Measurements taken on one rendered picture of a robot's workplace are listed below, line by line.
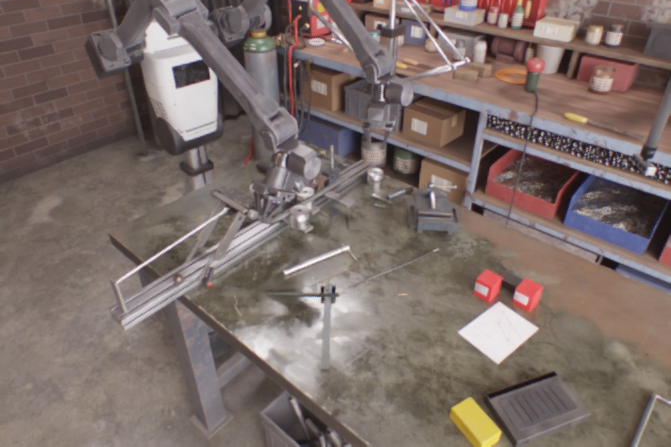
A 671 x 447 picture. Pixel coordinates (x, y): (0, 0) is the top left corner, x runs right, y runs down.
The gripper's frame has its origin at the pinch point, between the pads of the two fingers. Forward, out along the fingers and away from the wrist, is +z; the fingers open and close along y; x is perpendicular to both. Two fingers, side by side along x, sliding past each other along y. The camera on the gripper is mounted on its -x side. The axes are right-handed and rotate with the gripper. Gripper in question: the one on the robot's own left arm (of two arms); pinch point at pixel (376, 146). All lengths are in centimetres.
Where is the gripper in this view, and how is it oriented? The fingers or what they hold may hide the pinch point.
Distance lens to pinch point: 150.3
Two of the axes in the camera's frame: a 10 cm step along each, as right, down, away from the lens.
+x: 1.9, -3.8, 9.0
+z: -0.3, 9.2, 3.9
